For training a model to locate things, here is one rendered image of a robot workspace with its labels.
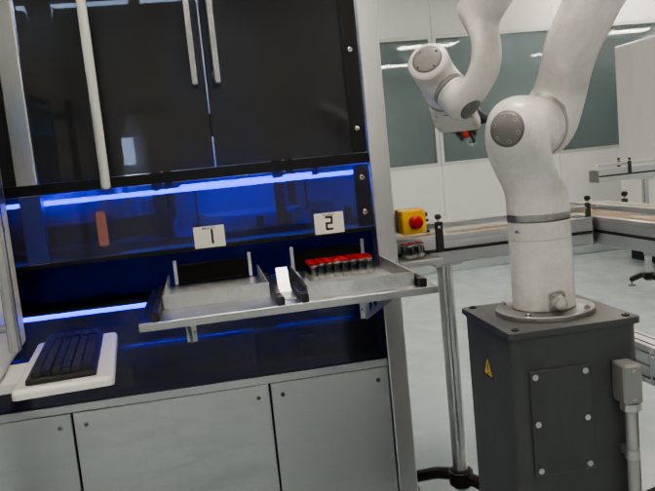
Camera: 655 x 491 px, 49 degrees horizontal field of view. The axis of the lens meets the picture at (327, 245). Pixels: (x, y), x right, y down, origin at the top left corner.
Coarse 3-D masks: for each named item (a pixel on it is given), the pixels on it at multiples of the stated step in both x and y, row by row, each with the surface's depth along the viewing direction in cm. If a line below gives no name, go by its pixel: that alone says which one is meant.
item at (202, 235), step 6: (198, 228) 199; (204, 228) 199; (210, 228) 199; (216, 228) 200; (222, 228) 200; (198, 234) 199; (204, 234) 199; (210, 234) 200; (216, 234) 200; (222, 234) 200; (198, 240) 199; (204, 240) 199; (210, 240) 200; (216, 240) 200; (222, 240) 200; (198, 246) 199; (204, 246) 200; (210, 246) 200
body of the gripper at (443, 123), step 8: (432, 112) 159; (440, 120) 161; (448, 120) 160; (456, 120) 160; (464, 120) 160; (472, 120) 160; (480, 120) 161; (440, 128) 164; (448, 128) 164; (456, 128) 163; (464, 128) 163; (472, 128) 163
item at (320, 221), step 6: (318, 216) 204; (324, 216) 205; (336, 216) 205; (342, 216) 206; (318, 222) 205; (324, 222) 205; (336, 222) 206; (342, 222) 206; (318, 228) 205; (324, 228) 205; (336, 228) 206; (342, 228) 206; (318, 234) 205
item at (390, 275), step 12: (384, 264) 200; (396, 264) 187; (300, 276) 182; (348, 276) 195; (360, 276) 193; (372, 276) 191; (384, 276) 171; (396, 276) 171; (408, 276) 172; (312, 288) 168; (324, 288) 169; (336, 288) 169; (348, 288) 170; (360, 288) 170; (372, 288) 171; (384, 288) 171
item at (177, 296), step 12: (168, 276) 205; (264, 276) 188; (168, 288) 194; (180, 288) 201; (192, 288) 199; (204, 288) 197; (216, 288) 176; (228, 288) 176; (240, 288) 177; (252, 288) 177; (264, 288) 178; (168, 300) 174; (180, 300) 174; (192, 300) 175; (204, 300) 175; (216, 300) 176; (228, 300) 176
